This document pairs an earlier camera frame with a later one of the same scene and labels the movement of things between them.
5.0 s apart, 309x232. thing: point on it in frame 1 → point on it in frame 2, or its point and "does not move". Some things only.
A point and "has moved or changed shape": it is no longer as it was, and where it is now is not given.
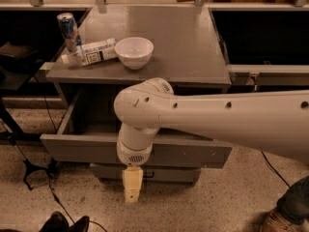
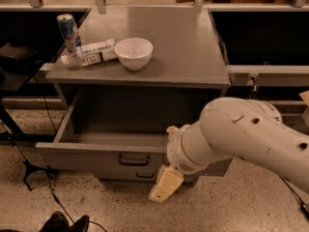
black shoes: x=57 y=222 does not move
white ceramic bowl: x=134 y=52 does not move
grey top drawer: x=89 y=132 has moved or changed shape
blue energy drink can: x=70 y=31 does not move
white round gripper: x=133 y=153 → x=178 y=153
